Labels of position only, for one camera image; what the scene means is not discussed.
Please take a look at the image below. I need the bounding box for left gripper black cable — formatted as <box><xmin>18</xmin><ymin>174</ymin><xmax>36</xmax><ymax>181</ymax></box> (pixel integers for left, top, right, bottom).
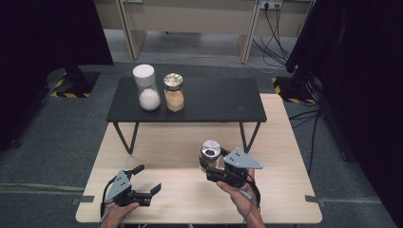
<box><xmin>100</xmin><ymin>176</ymin><xmax>121</xmax><ymax>223</ymax></box>

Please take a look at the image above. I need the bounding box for grey tape strip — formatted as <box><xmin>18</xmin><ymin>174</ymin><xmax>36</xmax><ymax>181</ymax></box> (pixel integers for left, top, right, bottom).
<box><xmin>304</xmin><ymin>195</ymin><xmax>328</xmax><ymax>205</ymax></box>
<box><xmin>71</xmin><ymin>195</ymin><xmax>96</xmax><ymax>206</ymax></box>

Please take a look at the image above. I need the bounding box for person's left hand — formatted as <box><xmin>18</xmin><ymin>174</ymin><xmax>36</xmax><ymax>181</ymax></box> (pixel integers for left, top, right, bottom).
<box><xmin>100</xmin><ymin>202</ymin><xmax>142</xmax><ymax>228</ymax></box>

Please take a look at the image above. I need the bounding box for silver-lid jar of brown powder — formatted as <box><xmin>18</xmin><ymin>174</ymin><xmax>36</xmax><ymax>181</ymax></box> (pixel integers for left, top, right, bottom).
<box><xmin>199</xmin><ymin>140</ymin><xmax>222</xmax><ymax>173</ymax></box>

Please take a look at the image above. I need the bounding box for black curtain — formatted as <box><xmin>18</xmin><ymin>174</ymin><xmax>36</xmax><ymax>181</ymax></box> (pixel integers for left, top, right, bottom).
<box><xmin>284</xmin><ymin>0</ymin><xmax>403</xmax><ymax>228</ymax></box>
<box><xmin>0</xmin><ymin>0</ymin><xmax>115</xmax><ymax>150</ymax></box>

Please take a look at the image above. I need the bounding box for gold-lid jar of yellow powder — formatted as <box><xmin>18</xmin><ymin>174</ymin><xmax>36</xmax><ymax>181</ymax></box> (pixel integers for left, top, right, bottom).
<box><xmin>163</xmin><ymin>72</ymin><xmax>186</xmax><ymax>113</ymax></box>

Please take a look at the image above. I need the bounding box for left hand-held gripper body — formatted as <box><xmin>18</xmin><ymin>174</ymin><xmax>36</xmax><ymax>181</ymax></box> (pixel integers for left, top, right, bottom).
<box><xmin>105</xmin><ymin>170</ymin><xmax>154</xmax><ymax>209</ymax></box>

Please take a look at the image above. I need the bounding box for black cable bundle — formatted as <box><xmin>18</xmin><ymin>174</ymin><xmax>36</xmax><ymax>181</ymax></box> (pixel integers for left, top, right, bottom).
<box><xmin>252</xmin><ymin>5</ymin><xmax>316</xmax><ymax>69</ymax></box>

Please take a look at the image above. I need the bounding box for black raised shelf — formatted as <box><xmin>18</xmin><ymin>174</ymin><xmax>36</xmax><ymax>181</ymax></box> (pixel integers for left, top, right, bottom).
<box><xmin>106</xmin><ymin>76</ymin><xmax>268</xmax><ymax>156</ymax></box>

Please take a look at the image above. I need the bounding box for beige desk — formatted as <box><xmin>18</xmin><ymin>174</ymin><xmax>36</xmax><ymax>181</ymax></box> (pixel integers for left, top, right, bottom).
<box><xmin>93</xmin><ymin>0</ymin><xmax>317</xmax><ymax>64</ymax></box>

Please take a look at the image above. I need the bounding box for black floor cable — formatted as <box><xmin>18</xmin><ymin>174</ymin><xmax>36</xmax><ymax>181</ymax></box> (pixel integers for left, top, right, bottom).
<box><xmin>288</xmin><ymin>108</ymin><xmax>323</xmax><ymax>176</ymax></box>

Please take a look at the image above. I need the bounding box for person's right hand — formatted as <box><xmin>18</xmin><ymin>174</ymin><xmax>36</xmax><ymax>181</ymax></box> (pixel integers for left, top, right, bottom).
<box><xmin>216</xmin><ymin>168</ymin><xmax>259</xmax><ymax>220</ymax></box>

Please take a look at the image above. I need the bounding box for white-lid jar of white powder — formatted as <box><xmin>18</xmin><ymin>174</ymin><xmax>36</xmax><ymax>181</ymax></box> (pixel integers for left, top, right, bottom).
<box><xmin>132</xmin><ymin>64</ymin><xmax>163</xmax><ymax>112</ymax></box>

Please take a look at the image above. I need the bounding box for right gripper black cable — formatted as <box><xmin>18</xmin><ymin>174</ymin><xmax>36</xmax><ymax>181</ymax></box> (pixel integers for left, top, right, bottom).
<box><xmin>244</xmin><ymin>180</ymin><xmax>262</xmax><ymax>214</ymax></box>

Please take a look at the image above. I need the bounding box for white wall socket strip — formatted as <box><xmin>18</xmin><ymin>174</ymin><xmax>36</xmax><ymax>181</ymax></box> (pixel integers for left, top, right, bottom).
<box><xmin>259</xmin><ymin>0</ymin><xmax>283</xmax><ymax>10</ymax></box>

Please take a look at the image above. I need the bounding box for stand base with hazard tape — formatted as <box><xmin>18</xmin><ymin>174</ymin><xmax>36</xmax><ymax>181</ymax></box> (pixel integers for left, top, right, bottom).
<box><xmin>46</xmin><ymin>66</ymin><xmax>101</xmax><ymax>100</ymax></box>
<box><xmin>271</xmin><ymin>75</ymin><xmax>318</xmax><ymax>105</ymax></box>

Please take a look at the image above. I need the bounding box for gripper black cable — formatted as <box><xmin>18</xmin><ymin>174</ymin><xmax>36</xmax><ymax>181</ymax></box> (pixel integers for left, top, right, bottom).
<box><xmin>100</xmin><ymin>176</ymin><xmax>121</xmax><ymax>223</ymax></box>
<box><xmin>244</xmin><ymin>180</ymin><xmax>262</xmax><ymax>214</ymax></box>

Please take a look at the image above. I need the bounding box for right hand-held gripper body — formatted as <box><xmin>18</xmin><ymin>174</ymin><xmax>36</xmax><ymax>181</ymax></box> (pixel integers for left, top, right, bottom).
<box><xmin>205</xmin><ymin>147</ymin><xmax>264</xmax><ymax>189</ymax></box>

